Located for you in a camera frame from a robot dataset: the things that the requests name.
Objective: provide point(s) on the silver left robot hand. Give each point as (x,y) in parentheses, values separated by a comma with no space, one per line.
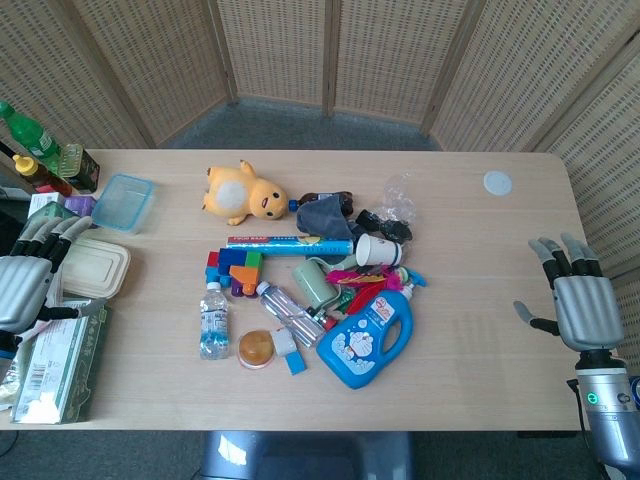
(25,290)

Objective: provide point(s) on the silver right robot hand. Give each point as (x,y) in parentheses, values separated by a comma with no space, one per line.
(590,315)

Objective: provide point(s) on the small clear water bottle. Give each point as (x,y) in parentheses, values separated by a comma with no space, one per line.
(215,320)

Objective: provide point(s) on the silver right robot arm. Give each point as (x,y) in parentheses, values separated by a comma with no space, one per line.
(607,410)

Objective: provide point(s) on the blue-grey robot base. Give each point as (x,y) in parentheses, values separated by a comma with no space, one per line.
(305,457)

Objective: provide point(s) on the yellow-capped sauce bottle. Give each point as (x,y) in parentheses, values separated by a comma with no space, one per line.
(42,176)

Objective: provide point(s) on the green soda bottle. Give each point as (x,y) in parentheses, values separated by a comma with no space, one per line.
(32,137)

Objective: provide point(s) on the black object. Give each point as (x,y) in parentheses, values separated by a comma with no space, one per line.
(385,225)

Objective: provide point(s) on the unlabelled clear plastic bottle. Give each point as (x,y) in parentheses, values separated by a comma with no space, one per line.
(290,312)

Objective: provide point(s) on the blue-capped cola bottle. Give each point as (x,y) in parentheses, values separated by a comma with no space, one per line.
(320,196)

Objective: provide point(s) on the beige lidded lunch box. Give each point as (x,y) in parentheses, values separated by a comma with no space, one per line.
(95,267)

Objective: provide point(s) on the green tea box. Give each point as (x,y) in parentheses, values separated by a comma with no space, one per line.
(65,365)

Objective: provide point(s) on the white carton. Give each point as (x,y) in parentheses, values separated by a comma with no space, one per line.
(45,202)

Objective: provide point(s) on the clear plastic bag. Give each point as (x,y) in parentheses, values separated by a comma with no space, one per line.
(7,385)
(400,197)

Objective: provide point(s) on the purple carton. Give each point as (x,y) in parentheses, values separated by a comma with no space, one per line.
(81,204)

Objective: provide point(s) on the clear blue-rimmed food container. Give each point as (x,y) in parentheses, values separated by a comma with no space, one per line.
(124,202)

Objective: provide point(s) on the dark green tin box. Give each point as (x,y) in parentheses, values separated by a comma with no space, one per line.
(80,167)

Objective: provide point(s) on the red building block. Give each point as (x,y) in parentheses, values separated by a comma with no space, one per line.
(213,259)

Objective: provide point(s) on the light blue building block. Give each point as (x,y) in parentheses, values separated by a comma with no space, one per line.
(216,280)

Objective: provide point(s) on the dark blue building block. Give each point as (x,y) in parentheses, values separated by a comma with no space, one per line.
(235,259)

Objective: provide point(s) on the purple building block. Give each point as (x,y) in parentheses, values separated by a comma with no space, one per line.
(245,289)

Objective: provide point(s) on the orange building block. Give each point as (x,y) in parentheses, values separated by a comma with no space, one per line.
(246,274)

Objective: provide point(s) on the white paper cup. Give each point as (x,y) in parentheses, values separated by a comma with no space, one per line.
(377,250)

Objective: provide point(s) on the colourful feather shuttlecock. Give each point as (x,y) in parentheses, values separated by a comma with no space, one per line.
(370,282)

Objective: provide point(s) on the blue detergent jug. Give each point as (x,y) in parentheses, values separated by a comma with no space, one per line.
(365,340)

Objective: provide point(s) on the green building block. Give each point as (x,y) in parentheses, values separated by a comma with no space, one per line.
(254,260)

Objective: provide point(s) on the yellow plush toy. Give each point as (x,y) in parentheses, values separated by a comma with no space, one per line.
(235,192)

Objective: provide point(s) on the orange jelly cup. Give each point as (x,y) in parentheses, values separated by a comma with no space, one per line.
(256,349)

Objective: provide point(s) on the red and black lighter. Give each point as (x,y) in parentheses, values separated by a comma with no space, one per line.
(325,319)

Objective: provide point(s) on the blue cylindrical tube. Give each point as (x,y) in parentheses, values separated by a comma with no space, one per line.
(290,246)

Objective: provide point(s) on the green mug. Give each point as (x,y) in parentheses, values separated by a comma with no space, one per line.
(312,285)

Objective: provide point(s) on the blue and white eraser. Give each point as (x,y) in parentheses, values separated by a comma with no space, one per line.
(296,362)

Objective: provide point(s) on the grey cloth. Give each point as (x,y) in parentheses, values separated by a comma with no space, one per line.
(322,220)

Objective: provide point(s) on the woven bamboo folding screen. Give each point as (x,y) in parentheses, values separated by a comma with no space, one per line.
(390,55)

